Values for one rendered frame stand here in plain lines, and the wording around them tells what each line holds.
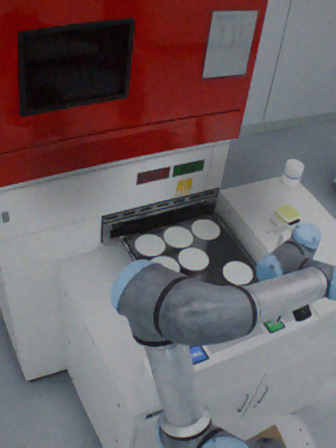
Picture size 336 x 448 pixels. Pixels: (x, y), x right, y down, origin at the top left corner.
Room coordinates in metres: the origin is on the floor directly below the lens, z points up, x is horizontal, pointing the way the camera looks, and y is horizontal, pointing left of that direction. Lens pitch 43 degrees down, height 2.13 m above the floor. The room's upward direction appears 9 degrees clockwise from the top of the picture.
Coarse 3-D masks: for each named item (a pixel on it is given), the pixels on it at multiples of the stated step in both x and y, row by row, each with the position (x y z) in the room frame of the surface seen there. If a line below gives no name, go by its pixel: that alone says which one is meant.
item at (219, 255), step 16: (176, 224) 1.33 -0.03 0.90; (192, 224) 1.34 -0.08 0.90; (128, 240) 1.21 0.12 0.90; (208, 240) 1.27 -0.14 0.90; (224, 240) 1.29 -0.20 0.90; (144, 256) 1.15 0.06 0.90; (176, 256) 1.18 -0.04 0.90; (208, 256) 1.20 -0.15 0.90; (224, 256) 1.21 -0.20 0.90; (240, 256) 1.22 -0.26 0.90; (192, 272) 1.12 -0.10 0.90; (208, 272) 1.13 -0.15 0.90; (256, 272) 1.16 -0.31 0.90
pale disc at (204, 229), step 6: (198, 222) 1.36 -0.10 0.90; (204, 222) 1.36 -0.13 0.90; (210, 222) 1.37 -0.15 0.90; (192, 228) 1.32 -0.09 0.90; (198, 228) 1.33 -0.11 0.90; (204, 228) 1.33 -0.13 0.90; (210, 228) 1.33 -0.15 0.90; (216, 228) 1.34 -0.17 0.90; (198, 234) 1.30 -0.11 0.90; (204, 234) 1.30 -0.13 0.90; (210, 234) 1.30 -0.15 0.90; (216, 234) 1.31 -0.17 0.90
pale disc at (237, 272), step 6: (228, 264) 1.18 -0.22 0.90; (234, 264) 1.18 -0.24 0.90; (240, 264) 1.18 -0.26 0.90; (228, 270) 1.15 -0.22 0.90; (234, 270) 1.15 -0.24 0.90; (240, 270) 1.16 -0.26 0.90; (246, 270) 1.16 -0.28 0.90; (228, 276) 1.12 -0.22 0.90; (234, 276) 1.13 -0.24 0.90; (240, 276) 1.13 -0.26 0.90; (246, 276) 1.13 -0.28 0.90; (234, 282) 1.10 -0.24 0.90; (240, 282) 1.10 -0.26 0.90; (246, 282) 1.11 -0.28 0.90
